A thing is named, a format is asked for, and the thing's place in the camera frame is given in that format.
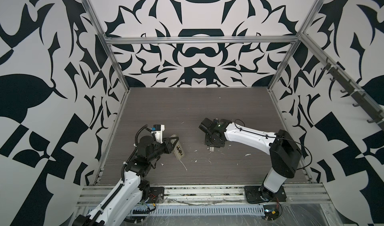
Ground grey wall hook rail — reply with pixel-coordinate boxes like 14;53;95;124
321;58;384;131

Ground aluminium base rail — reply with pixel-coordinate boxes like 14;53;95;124
76;184;332;207

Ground white remote control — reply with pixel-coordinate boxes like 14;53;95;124
171;134;185;161

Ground white slotted cable duct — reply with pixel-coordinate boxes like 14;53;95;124
130;205;265;217

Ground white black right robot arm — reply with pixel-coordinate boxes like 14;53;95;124
199;118;304;204

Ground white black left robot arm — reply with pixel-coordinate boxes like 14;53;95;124
73;136;179;226

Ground small green circuit board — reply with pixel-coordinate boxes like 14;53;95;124
262;206;282;222

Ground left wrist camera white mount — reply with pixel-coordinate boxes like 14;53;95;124
151;125;165;144

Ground aluminium cage frame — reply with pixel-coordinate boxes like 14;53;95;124
83;0;384;188

